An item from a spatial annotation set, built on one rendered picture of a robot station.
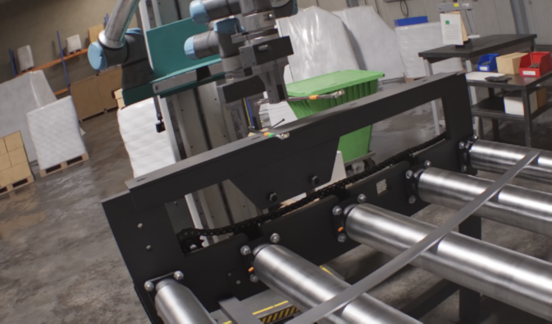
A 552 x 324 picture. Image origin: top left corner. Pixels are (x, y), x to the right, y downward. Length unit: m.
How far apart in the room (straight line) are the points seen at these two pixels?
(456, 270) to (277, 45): 0.67
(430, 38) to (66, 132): 7.03
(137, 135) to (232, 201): 2.63
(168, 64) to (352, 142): 2.43
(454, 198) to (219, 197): 1.13
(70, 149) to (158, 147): 4.73
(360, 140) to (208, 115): 2.23
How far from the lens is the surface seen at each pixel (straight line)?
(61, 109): 9.14
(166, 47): 1.92
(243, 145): 1.22
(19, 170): 9.16
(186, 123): 2.03
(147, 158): 4.71
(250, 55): 1.07
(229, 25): 1.29
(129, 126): 4.67
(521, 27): 12.24
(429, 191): 1.46
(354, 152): 4.09
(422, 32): 7.98
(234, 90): 1.30
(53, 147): 9.21
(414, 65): 8.02
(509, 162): 1.58
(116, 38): 1.65
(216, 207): 2.13
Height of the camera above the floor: 1.45
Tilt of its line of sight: 14 degrees down
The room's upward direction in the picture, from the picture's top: 13 degrees counter-clockwise
